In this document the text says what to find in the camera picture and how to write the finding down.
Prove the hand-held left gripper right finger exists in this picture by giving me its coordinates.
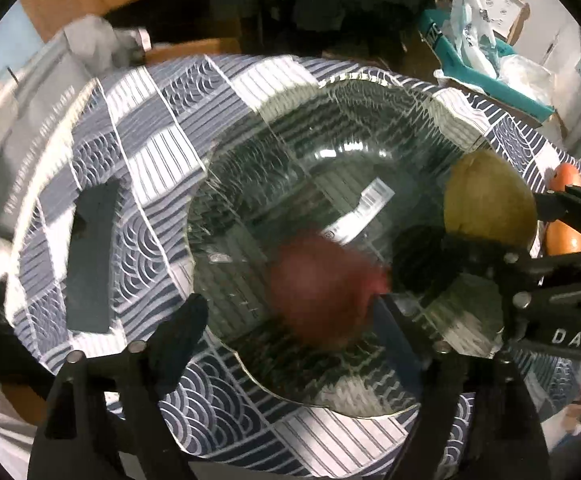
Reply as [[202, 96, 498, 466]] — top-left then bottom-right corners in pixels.
[[370, 295, 555, 480]]

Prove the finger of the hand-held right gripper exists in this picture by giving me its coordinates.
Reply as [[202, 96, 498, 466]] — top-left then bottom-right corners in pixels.
[[534, 184, 581, 250], [390, 224, 581, 307]]

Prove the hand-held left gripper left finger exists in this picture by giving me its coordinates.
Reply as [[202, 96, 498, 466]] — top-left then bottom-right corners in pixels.
[[26, 292, 210, 480]]

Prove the orange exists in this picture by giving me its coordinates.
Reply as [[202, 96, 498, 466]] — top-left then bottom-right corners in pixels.
[[545, 162, 581, 256]]

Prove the green-brown kiwi fruit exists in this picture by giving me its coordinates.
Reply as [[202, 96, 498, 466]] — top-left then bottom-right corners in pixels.
[[444, 151, 538, 251]]

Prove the red apple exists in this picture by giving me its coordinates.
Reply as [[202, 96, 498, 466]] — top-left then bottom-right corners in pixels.
[[269, 232, 391, 353]]

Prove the glass bowl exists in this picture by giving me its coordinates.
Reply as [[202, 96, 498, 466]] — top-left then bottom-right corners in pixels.
[[186, 72, 506, 418]]

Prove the dark grey flat slab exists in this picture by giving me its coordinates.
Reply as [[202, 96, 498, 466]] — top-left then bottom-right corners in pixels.
[[65, 180, 121, 335]]

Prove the teal cardboard box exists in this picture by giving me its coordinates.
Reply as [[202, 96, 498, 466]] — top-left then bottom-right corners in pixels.
[[417, 7, 556, 122]]

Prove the clear plastic bag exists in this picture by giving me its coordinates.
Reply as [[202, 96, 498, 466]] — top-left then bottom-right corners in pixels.
[[494, 54, 557, 112]]

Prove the white printed rice bag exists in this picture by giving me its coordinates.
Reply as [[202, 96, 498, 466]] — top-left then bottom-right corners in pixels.
[[437, 0, 502, 77]]

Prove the navy patterned tablecloth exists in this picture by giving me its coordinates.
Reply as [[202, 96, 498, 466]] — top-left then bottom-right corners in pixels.
[[5, 52, 581, 466]]

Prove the grey cloth bag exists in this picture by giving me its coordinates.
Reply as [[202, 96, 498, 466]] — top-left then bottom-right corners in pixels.
[[0, 15, 151, 241]]

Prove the dark cloth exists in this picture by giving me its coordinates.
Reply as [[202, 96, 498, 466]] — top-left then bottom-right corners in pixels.
[[250, 0, 423, 57]]

